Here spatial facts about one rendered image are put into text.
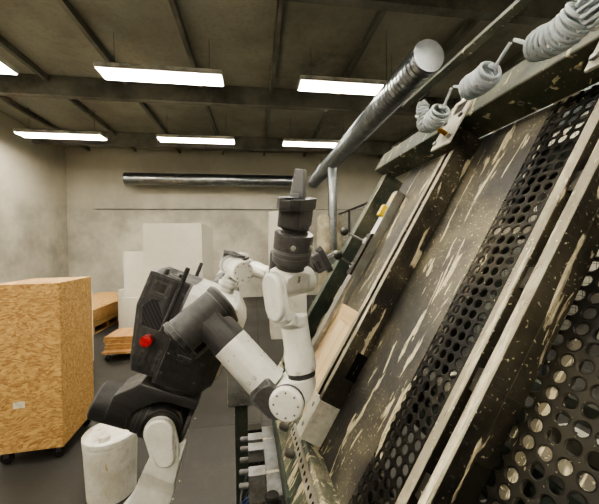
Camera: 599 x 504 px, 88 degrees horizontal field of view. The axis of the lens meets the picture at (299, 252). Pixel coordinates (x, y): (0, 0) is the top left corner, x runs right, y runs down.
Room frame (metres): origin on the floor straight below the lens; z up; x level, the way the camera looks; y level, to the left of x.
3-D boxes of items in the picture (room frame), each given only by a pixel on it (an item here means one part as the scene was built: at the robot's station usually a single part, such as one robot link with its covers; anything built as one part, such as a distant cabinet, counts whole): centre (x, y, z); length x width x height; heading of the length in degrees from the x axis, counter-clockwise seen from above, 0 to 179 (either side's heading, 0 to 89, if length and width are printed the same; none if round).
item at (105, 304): (6.47, 4.22, 0.22); 2.46 x 1.04 x 0.44; 8
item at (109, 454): (1.91, 1.17, 0.24); 0.32 x 0.30 x 0.47; 8
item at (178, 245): (3.79, 1.41, 0.88); 0.90 x 0.60 x 1.75; 8
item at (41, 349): (2.38, 1.94, 0.63); 0.50 x 0.42 x 1.25; 12
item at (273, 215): (5.32, 0.22, 1.03); 0.60 x 0.58 x 2.05; 8
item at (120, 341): (4.40, 2.41, 0.15); 0.61 x 0.51 x 0.31; 8
